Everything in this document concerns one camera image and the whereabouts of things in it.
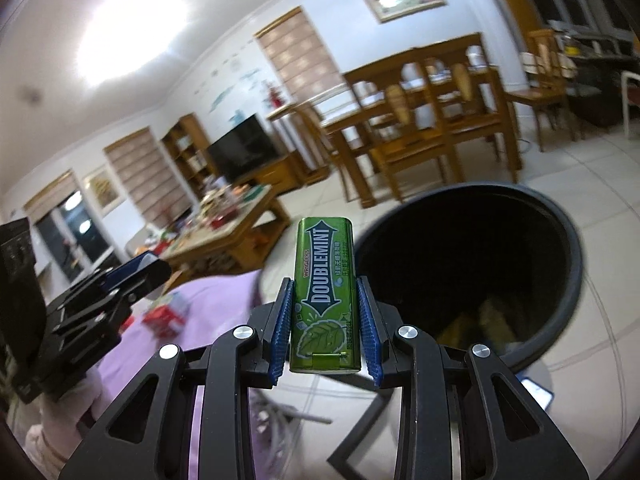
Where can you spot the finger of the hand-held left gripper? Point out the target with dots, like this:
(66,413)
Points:
(135,272)

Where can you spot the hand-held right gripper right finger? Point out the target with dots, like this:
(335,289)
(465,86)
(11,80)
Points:
(367,332)

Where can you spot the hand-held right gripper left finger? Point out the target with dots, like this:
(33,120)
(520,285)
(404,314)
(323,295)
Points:
(282,330)

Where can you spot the green gum tin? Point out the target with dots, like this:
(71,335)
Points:
(325,280)

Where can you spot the black trash bin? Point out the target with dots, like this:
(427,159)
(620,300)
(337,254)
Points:
(450,240)

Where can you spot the person's left hand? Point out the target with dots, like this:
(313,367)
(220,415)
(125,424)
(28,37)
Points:
(65,410)

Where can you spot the red box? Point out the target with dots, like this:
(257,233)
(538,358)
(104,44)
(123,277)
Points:
(165,317)

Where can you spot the glass balcony door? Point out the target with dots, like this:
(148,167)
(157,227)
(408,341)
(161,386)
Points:
(85,230)

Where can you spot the framed yellow picture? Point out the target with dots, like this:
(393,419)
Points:
(105,192)

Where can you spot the beige patterned window blind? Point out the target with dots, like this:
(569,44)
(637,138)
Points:
(145,180)
(300,55)

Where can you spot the wooden coffee table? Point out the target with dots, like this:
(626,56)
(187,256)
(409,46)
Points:
(240,240)

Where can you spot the coffee table clutter pile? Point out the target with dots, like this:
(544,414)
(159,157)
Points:
(215,207)

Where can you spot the wooden bookshelf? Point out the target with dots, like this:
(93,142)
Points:
(192,127)

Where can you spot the wooden television cabinet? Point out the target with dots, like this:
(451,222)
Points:
(277,172)

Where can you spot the black television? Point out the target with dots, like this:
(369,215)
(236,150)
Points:
(245,147)

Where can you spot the wooden dining chair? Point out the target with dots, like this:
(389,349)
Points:
(542,95)
(480,125)
(400,155)
(310,125)

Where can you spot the smartphone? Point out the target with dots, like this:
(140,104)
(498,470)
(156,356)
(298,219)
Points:
(537,394)

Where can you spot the wooden dining table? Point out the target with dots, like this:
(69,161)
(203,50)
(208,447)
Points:
(350,119)

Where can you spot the red figure decoration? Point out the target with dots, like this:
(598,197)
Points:
(274,95)

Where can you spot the round ceiling lamp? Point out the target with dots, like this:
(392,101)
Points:
(132,30)

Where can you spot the white standing air conditioner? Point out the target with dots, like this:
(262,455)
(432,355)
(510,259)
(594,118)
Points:
(495,35)

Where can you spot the dark cluttered counter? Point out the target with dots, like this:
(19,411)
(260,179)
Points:
(595,85)

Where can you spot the white metal chair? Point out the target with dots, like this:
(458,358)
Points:
(625,110)

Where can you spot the black metal table frame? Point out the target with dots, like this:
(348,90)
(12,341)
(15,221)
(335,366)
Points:
(360,425)

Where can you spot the wooden door frame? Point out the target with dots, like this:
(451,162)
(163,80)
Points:
(520,0)

